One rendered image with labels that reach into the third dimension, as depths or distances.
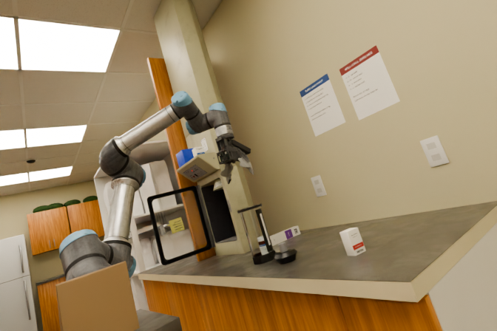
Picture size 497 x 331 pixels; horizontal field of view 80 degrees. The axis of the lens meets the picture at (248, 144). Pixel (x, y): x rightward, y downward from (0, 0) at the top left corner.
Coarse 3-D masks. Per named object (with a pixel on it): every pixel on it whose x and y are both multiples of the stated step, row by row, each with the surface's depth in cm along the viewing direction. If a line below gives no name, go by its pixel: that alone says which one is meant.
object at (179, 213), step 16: (192, 192) 185; (160, 208) 175; (176, 208) 178; (192, 208) 182; (160, 224) 172; (176, 224) 176; (192, 224) 180; (160, 240) 170; (176, 240) 173; (192, 240) 177; (176, 256) 170
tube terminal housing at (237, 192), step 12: (204, 132) 175; (192, 144) 188; (216, 144) 169; (240, 168) 183; (204, 180) 182; (240, 180) 170; (228, 192) 163; (240, 192) 168; (204, 204) 185; (240, 204) 165; (252, 204) 183; (240, 216) 162; (240, 228) 160; (240, 240) 158; (216, 252) 180; (228, 252) 169; (240, 252) 159
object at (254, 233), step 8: (256, 208) 123; (248, 216) 121; (256, 216) 121; (248, 224) 121; (256, 224) 121; (248, 232) 121; (256, 232) 120; (248, 240) 122; (256, 240) 119; (256, 248) 119; (264, 248) 119
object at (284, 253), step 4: (280, 244) 108; (284, 244) 108; (280, 248) 108; (284, 248) 108; (288, 248) 111; (292, 248) 109; (280, 252) 109; (284, 252) 107; (288, 252) 106; (292, 252) 106; (296, 252) 107; (276, 256) 107; (280, 256) 105; (284, 256) 105; (288, 256) 105; (292, 256) 106; (280, 260) 106; (284, 260) 105; (288, 260) 105; (292, 260) 106; (280, 264) 107
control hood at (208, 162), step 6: (198, 156) 160; (204, 156) 162; (210, 156) 164; (216, 156) 167; (192, 162) 167; (198, 162) 165; (204, 162) 162; (210, 162) 163; (216, 162) 165; (180, 168) 180; (186, 168) 177; (204, 168) 168; (210, 168) 166; (216, 168) 164; (204, 174) 174; (192, 180) 186; (198, 180) 187
